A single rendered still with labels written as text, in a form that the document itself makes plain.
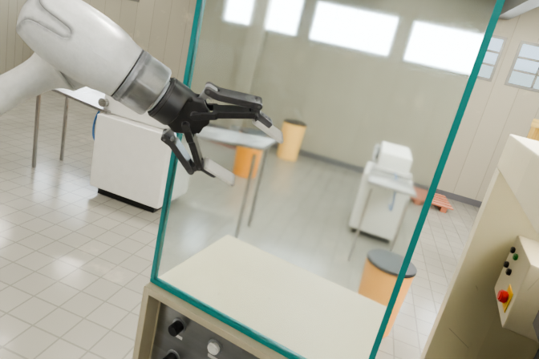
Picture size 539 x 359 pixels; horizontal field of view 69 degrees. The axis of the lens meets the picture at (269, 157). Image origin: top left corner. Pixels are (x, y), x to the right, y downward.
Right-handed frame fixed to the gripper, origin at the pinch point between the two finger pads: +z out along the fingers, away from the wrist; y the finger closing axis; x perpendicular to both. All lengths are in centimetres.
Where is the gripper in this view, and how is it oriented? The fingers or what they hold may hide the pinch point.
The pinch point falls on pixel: (252, 157)
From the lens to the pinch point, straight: 72.8
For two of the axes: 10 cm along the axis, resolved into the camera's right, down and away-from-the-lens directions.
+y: -6.8, 5.8, 4.4
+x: 0.5, 6.3, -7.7
